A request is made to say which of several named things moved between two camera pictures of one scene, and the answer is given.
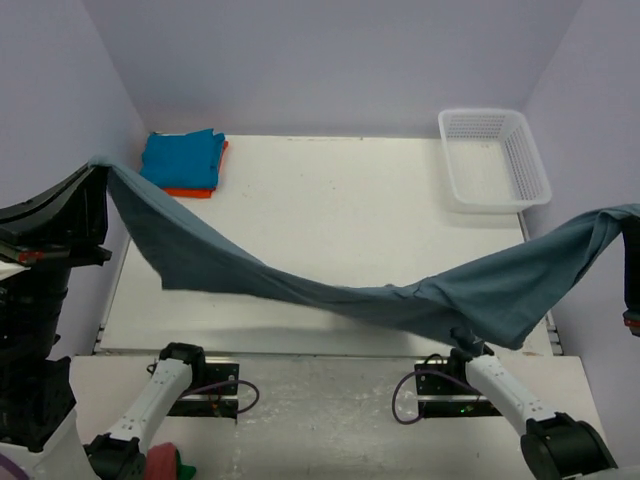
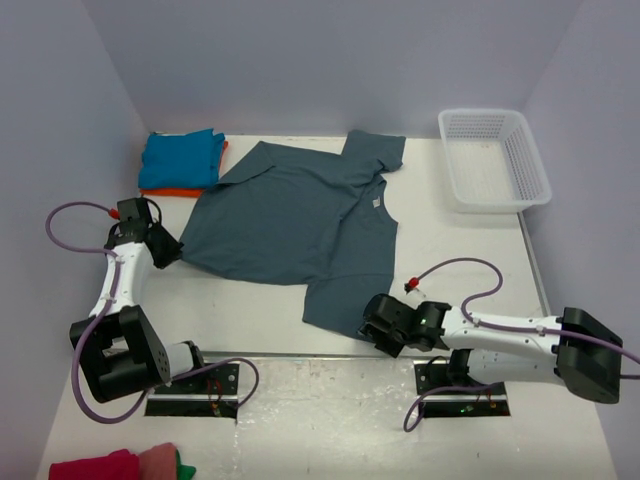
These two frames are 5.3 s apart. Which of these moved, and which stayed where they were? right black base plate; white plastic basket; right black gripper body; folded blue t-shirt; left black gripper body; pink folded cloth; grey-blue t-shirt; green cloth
Moved: right black gripper body; grey-blue t-shirt; left black gripper body
Stayed: folded blue t-shirt; right black base plate; pink folded cloth; green cloth; white plastic basket
